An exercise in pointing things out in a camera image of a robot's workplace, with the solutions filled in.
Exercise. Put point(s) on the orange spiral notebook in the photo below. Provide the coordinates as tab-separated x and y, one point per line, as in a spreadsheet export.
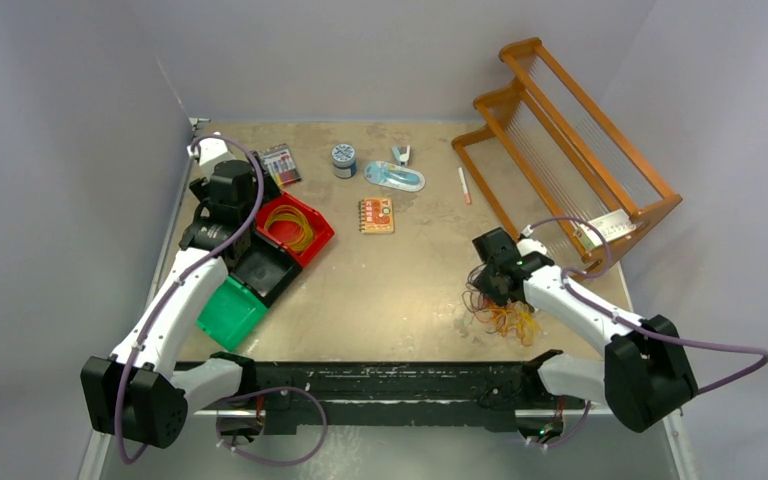
376	215

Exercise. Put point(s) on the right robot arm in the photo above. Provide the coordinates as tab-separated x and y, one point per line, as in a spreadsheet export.
643	374

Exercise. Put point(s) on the red plastic bin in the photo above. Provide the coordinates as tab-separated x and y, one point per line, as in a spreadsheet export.
295	226

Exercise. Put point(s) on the white small box on rack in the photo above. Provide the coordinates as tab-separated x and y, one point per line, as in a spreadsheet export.
611	226

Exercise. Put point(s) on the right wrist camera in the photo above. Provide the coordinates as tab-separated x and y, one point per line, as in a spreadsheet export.
527	244

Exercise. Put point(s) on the marker pen pack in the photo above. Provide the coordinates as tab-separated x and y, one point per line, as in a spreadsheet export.
281	165

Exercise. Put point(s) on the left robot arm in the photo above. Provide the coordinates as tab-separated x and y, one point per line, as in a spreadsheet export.
134	393

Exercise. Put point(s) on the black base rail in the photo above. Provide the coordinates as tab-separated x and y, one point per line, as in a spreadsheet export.
496	396

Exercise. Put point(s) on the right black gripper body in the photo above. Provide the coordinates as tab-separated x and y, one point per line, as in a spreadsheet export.
487	284

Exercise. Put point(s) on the small round tin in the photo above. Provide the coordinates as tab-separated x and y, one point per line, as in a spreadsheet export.
344	162

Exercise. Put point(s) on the white orange pen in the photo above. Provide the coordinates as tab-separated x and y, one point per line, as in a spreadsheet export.
464	185

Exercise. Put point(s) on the green plastic bin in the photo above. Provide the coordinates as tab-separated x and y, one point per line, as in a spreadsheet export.
231	313

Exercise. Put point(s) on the blue correction tape package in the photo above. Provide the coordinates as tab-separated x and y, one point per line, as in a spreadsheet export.
394	176

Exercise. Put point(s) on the wooden rack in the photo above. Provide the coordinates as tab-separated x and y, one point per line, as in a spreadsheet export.
546	149

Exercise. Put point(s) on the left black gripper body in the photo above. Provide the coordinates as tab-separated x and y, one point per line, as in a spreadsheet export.
202	189

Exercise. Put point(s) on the black plastic bin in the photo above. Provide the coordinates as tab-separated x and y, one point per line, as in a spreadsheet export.
266	270

